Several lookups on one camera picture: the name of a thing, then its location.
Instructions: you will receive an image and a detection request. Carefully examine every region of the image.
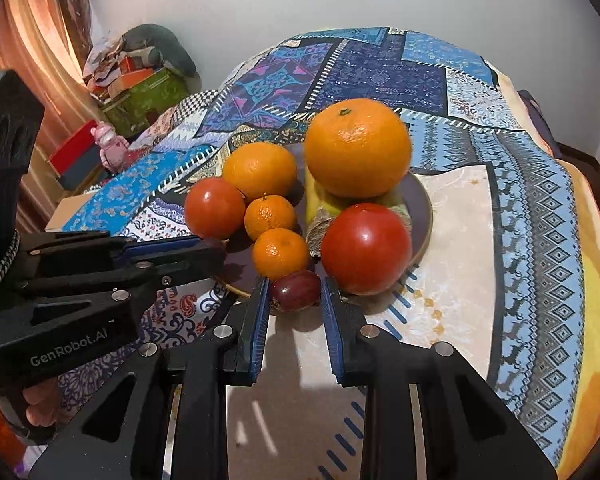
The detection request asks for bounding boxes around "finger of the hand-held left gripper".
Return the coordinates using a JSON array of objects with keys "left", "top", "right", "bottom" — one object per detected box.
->
[
  {"left": 25, "top": 239, "right": 229, "bottom": 303},
  {"left": 20, "top": 231, "right": 204, "bottom": 267}
]

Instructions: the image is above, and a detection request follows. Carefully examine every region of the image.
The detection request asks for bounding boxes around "pink plush toy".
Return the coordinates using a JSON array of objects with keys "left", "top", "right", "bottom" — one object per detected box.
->
[{"left": 92, "top": 121, "right": 130, "bottom": 171}]

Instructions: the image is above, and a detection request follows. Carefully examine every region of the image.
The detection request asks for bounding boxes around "black white braided cable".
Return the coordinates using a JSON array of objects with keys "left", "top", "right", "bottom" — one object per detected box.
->
[{"left": 0, "top": 230, "right": 21, "bottom": 307}]

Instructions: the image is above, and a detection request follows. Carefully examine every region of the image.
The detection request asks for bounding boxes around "pile of clothes and papers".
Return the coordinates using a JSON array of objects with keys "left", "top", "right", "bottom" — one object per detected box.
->
[{"left": 82, "top": 35, "right": 131, "bottom": 96}]

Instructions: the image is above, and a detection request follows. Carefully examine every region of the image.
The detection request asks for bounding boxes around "blue patchwork blanket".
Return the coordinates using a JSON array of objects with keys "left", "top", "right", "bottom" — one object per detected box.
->
[{"left": 62, "top": 26, "right": 600, "bottom": 480}]

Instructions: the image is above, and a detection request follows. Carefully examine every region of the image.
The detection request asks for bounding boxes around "red tomato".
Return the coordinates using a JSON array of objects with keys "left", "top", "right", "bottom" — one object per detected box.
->
[
  {"left": 184, "top": 177, "right": 247, "bottom": 241},
  {"left": 321, "top": 203, "right": 413, "bottom": 296}
]

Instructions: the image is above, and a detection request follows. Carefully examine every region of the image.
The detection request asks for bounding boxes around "orange cardboard box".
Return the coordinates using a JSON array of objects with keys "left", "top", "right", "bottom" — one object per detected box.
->
[{"left": 107, "top": 62, "right": 167, "bottom": 98}]

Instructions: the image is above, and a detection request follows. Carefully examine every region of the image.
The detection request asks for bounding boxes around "purple plate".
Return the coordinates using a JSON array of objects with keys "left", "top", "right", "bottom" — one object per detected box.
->
[{"left": 211, "top": 142, "right": 435, "bottom": 307}]

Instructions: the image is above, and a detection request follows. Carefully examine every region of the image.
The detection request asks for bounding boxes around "person's left hand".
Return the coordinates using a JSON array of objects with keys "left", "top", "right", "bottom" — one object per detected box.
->
[{"left": 23, "top": 377, "right": 64, "bottom": 429}]

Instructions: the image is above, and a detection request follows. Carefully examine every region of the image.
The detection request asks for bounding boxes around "orange striped curtain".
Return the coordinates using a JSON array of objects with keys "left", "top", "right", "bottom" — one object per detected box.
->
[{"left": 0, "top": 0, "right": 97, "bottom": 128}]

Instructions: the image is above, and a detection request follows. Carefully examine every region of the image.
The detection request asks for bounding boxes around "red flat box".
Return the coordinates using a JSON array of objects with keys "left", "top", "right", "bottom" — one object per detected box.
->
[{"left": 47, "top": 122, "right": 102, "bottom": 177}]

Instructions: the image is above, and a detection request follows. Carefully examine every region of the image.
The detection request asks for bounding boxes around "small mandarin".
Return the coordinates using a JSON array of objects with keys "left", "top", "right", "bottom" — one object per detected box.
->
[
  {"left": 244, "top": 194, "right": 298, "bottom": 241},
  {"left": 252, "top": 228, "right": 311, "bottom": 281}
]

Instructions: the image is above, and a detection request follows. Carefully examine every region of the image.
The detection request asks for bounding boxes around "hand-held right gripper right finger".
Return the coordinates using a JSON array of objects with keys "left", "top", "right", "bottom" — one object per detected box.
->
[{"left": 320, "top": 276, "right": 558, "bottom": 480}]

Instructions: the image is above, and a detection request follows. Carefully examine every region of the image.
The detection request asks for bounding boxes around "black white checkered cloth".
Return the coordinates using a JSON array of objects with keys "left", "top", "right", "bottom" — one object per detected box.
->
[{"left": 172, "top": 89, "right": 220, "bottom": 123}]

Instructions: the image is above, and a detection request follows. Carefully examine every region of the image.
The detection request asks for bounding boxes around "tan flat box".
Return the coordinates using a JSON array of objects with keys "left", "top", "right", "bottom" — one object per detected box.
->
[{"left": 44, "top": 194, "right": 88, "bottom": 232}]

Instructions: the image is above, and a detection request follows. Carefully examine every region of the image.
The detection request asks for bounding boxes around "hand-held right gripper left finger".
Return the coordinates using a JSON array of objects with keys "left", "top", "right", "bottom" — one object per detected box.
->
[{"left": 27, "top": 277, "right": 272, "bottom": 480}]

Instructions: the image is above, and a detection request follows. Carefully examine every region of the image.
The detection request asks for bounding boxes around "large orange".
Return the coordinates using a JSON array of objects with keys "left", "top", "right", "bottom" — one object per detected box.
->
[
  {"left": 222, "top": 142, "right": 299, "bottom": 202},
  {"left": 304, "top": 98, "right": 413, "bottom": 198}
]

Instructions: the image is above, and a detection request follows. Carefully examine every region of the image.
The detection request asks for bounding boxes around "grey backpack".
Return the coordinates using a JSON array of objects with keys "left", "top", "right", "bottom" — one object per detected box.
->
[{"left": 517, "top": 89, "right": 562, "bottom": 157}]

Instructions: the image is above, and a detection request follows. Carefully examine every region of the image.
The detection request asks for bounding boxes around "dark red grape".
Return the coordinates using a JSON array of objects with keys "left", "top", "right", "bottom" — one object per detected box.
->
[{"left": 271, "top": 270, "right": 322, "bottom": 313}]

